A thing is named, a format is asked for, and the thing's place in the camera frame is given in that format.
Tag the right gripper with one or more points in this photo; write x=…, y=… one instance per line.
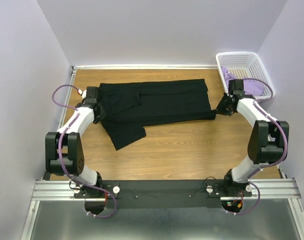
x=228, y=112

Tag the purple t shirt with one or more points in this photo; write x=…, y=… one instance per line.
x=251, y=87

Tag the white plastic laundry basket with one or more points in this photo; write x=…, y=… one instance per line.
x=242, y=65

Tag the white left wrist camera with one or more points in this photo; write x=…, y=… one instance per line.
x=82, y=93

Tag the black t shirt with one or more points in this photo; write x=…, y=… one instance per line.
x=130, y=107

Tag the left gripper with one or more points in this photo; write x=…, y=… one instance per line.
x=101, y=116

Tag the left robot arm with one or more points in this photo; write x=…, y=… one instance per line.
x=63, y=148

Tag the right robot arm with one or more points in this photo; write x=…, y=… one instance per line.
x=268, y=143

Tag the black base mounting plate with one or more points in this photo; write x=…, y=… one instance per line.
x=164, y=194

